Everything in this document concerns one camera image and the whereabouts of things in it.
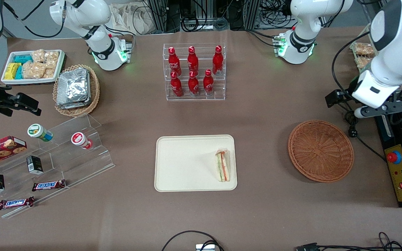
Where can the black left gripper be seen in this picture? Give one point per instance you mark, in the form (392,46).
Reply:
(344,94)

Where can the triangle sandwich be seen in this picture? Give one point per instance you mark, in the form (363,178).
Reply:
(222,165)

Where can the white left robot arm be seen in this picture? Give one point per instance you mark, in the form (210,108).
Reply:
(396,42)

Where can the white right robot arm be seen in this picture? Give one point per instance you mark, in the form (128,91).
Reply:
(82,14)

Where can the white rectangular snack tray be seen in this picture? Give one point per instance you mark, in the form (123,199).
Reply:
(30,81)

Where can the brown wicker basket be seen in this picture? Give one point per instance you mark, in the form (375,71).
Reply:
(321,151)

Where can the light wicker basket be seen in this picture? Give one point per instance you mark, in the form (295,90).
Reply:
(94,90)

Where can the cream plastic tray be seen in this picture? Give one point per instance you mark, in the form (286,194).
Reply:
(187,164)

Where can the green lid yoghurt cup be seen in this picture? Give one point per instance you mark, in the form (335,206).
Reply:
(37,131)

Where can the teal snack pack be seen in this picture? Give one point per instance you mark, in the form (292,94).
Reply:
(19,72)
(23,59)

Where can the yellow snack pack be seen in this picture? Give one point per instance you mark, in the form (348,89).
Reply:
(11,70)

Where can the rice cracker pack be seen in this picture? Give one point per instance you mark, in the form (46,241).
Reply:
(33,70)
(52,59)
(50,73)
(38,55)

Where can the wrapped bread snack pack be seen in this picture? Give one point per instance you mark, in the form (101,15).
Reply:
(362,62)
(364,48)

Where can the black box with barcode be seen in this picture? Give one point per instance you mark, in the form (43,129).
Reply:
(34,165)

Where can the black side platform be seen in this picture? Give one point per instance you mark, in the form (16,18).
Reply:
(382,136)

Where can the silver foil pack stack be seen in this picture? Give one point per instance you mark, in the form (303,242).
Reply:
(73,89)

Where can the red lid yoghurt cup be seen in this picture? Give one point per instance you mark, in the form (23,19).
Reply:
(79,139)

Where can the clear acrylic step shelf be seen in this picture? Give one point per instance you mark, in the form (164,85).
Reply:
(68,160)

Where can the red emergency stop button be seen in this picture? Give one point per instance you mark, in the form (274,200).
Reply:
(394,157)

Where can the Snickers chocolate bar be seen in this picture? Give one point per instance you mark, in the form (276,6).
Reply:
(16,203)
(48,185)

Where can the clear acrylic bottle rack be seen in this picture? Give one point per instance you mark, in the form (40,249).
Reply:
(218,87)

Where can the red cola bottle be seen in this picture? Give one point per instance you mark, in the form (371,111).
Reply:
(193,61)
(208,83)
(174,62)
(193,85)
(217,61)
(177,86)

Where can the beige cloth bag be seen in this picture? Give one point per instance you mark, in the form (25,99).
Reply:
(131,17)

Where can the small silver device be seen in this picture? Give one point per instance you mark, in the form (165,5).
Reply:
(205,248)

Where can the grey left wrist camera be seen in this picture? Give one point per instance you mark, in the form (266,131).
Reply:
(379,109)

